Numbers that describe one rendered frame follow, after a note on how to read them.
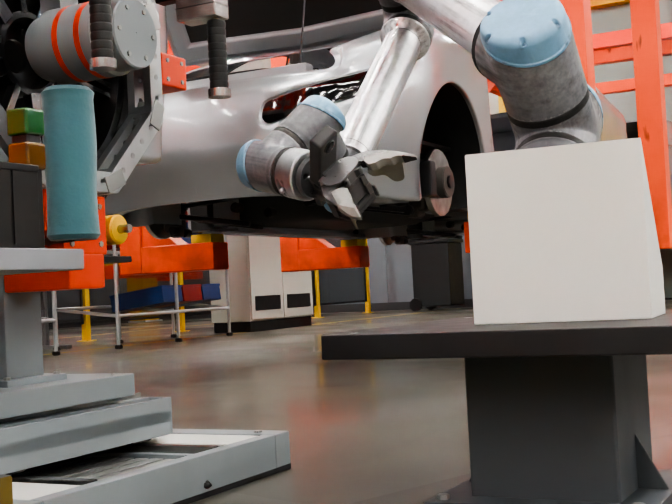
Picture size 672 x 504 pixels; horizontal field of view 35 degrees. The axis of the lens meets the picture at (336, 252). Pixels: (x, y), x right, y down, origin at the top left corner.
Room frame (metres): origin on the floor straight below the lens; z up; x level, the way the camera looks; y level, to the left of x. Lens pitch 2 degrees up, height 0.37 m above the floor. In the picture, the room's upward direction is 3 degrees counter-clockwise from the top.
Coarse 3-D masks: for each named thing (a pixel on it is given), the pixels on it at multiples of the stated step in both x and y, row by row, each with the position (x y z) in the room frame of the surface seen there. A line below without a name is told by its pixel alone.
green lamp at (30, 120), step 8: (8, 112) 1.55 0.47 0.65; (16, 112) 1.54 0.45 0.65; (24, 112) 1.54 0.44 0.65; (32, 112) 1.55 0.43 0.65; (40, 112) 1.56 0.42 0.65; (8, 120) 1.55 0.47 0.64; (16, 120) 1.54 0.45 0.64; (24, 120) 1.54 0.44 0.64; (32, 120) 1.55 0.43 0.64; (40, 120) 1.56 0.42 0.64; (8, 128) 1.55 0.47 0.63; (16, 128) 1.54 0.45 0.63; (24, 128) 1.54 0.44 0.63; (32, 128) 1.55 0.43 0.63; (40, 128) 1.56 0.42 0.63; (40, 136) 1.57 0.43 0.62
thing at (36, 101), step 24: (0, 0) 1.95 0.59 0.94; (24, 0) 2.01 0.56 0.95; (0, 24) 1.96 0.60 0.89; (24, 24) 2.05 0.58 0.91; (0, 48) 1.95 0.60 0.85; (24, 48) 2.06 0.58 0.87; (0, 72) 1.95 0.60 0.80; (24, 72) 2.06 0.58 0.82; (24, 96) 2.02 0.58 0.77; (96, 96) 2.21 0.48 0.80; (120, 96) 2.22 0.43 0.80; (96, 120) 2.22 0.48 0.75
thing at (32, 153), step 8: (16, 144) 1.54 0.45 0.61; (24, 144) 1.54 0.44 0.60; (32, 144) 1.54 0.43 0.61; (40, 144) 1.56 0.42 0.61; (8, 152) 1.55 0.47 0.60; (16, 152) 1.54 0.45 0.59; (24, 152) 1.54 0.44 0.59; (32, 152) 1.54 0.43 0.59; (40, 152) 1.56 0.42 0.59; (16, 160) 1.54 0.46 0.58; (24, 160) 1.54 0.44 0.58; (32, 160) 1.54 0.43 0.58; (40, 160) 1.56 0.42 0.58; (40, 168) 1.56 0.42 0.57
